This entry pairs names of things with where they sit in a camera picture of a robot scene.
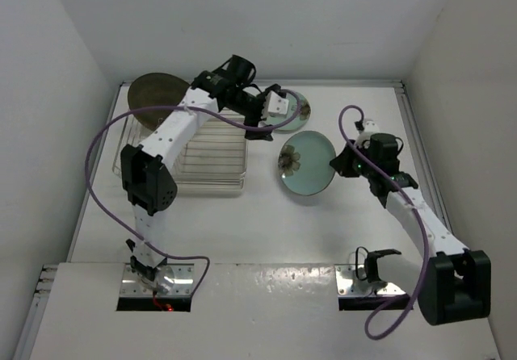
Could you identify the white front cover board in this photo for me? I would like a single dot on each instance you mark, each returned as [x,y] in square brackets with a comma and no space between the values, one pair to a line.
[239,312]

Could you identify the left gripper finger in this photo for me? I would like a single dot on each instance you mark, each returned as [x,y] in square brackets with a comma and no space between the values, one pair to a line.
[275,88]
[259,133]

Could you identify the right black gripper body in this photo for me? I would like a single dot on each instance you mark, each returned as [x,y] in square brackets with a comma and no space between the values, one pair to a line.
[357,166]

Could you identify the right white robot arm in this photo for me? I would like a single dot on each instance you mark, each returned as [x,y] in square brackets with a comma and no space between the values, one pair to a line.
[454,282]

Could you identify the aluminium frame rail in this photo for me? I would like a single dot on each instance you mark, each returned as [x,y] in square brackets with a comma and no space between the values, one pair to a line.
[426,177]

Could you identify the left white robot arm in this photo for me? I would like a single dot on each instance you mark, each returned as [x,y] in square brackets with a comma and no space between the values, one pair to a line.
[147,168]

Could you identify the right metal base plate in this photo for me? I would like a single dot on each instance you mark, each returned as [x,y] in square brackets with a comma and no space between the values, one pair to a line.
[350,285]

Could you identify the brown plate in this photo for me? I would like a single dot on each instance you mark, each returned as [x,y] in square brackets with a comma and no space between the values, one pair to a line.
[155,89]

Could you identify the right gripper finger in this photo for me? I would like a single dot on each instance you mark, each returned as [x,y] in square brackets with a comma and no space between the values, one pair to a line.
[339,165]
[347,154]

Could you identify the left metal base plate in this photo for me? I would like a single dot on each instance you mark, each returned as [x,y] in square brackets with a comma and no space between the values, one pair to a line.
[172,281]

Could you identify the metal base plate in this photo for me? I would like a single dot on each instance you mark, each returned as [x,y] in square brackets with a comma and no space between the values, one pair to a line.
[172,281]
[350,285]

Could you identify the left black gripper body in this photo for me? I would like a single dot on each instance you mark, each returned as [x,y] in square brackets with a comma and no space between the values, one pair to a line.
[248,105]

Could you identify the wire dish rack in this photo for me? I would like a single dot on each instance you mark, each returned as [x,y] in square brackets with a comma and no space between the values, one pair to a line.
[132,133]

